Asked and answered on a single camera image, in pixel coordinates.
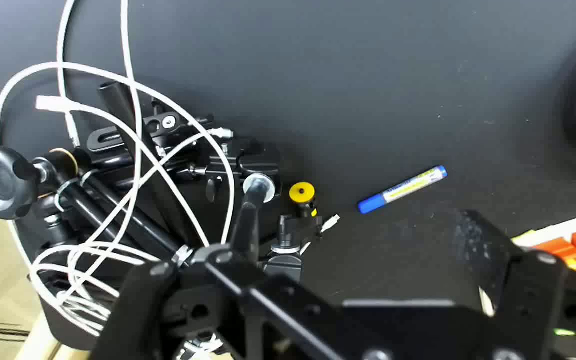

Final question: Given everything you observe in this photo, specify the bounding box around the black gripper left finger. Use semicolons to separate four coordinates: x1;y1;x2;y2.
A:
90;241;330;360

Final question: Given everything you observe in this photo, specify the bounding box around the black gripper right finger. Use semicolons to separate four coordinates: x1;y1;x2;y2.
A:
453;207;569;360

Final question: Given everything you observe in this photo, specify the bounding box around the blue marker with white label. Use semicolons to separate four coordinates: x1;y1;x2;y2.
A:
356;164;449;215

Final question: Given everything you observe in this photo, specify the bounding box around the black camera mount rig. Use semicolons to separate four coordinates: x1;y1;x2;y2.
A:
0;77;344;351

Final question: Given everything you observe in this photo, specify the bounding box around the white cable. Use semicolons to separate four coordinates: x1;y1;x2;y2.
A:
0;0;237;337

